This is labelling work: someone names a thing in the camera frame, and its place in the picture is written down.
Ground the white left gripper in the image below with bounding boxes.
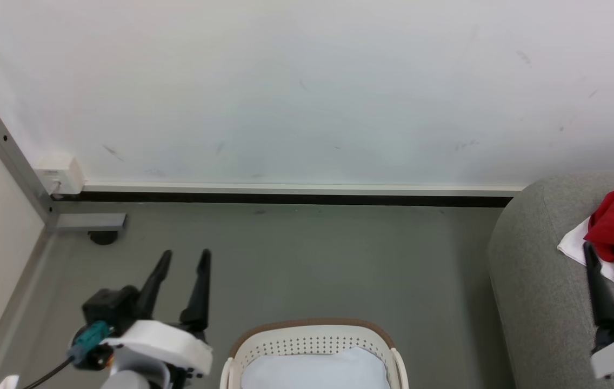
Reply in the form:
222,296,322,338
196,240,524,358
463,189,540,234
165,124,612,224
101,249,213,376

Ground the white garment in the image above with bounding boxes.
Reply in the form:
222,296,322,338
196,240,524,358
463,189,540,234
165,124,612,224
557,189,614,292

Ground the white perforated laundry basket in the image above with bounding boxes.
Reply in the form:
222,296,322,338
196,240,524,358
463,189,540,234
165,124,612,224
219,319,409,389

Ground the grey fabric sofa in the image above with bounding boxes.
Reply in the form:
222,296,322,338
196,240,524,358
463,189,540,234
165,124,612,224
487,172,614,389

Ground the black and white baseboard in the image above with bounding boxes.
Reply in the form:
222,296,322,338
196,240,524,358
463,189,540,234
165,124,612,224
50,181,526,209

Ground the pale blue cloth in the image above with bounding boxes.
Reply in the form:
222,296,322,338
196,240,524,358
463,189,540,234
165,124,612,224
241,347,392,389

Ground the black round frame foot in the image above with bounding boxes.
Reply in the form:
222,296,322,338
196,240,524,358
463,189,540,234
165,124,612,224
89,230,119,246

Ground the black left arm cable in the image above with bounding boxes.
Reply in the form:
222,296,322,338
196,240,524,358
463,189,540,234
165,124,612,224
22,357,76,389

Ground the white wall socket box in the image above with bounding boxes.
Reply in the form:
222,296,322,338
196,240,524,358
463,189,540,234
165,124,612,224
34,155,85,196

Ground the grey metal frame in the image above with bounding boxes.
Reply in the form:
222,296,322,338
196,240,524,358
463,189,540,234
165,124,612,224
0,115,127,389

